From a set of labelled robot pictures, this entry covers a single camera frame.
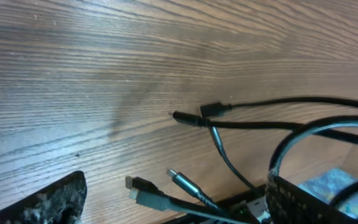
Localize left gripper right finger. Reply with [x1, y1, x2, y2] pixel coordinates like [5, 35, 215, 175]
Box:
[265, 176, 356, 224]

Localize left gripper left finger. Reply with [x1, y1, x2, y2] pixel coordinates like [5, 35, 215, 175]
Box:
[0, 170, 87, 224]

